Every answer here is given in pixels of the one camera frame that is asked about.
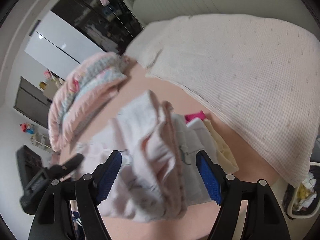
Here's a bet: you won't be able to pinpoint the colourful plush toy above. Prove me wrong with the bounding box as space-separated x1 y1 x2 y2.
20 123 35 134

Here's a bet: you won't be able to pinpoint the grey door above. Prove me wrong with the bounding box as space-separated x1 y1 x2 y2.
14 77 52 128

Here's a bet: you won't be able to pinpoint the dark glass wardrobe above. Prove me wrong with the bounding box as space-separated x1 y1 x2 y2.
51 0 143 54

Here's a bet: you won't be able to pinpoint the pink bed sheet mattress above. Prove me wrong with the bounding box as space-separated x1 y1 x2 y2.
58 61 281 240

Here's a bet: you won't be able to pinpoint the pink cartoon pajama pants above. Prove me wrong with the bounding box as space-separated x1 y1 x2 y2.
76 90 187 223

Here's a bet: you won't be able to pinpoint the pile of folded clothes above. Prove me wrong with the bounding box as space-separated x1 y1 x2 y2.
171 113 239 206

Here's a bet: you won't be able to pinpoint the white wardrobe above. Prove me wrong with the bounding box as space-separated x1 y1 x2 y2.
25 11 103 79

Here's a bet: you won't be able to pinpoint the grey shoe cabinet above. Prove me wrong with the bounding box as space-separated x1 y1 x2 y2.
43 77 65 100

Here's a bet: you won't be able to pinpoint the green bed headboard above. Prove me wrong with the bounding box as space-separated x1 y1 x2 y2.
123 0 319 34

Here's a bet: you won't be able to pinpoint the white bedside waste bin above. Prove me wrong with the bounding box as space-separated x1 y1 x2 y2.
283 162 319 219

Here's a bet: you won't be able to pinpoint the beige pillow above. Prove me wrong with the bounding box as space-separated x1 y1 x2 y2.
125 14 319 186

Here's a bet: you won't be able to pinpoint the white shelf rack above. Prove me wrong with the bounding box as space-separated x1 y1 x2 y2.
30 132 52 152

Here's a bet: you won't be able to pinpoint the pink folded quilt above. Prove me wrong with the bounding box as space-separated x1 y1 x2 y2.
48 52 128 152

